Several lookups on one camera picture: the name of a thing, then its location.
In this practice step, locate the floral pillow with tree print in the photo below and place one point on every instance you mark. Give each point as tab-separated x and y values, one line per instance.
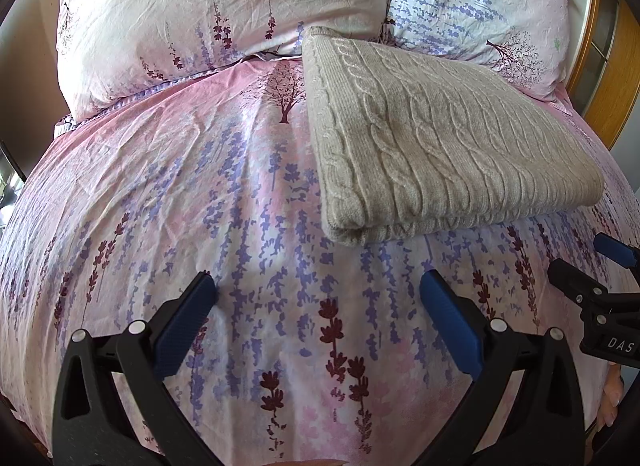
475	10

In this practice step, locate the pale pink floral pillow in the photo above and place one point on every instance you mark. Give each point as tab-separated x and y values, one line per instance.
200	5

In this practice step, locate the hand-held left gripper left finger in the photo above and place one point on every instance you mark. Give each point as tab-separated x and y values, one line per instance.
185	316

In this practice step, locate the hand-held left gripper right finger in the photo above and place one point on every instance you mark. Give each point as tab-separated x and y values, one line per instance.
450	326

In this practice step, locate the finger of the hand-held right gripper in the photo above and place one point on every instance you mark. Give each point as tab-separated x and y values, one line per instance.
570	278
617	251

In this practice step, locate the person's right hand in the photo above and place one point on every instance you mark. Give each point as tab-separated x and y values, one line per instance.
612	396

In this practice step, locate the wooden headboard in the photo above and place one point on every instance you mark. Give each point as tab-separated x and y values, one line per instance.
625	70

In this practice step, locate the pink floral bed sheet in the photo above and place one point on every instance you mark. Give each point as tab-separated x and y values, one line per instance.
175	196

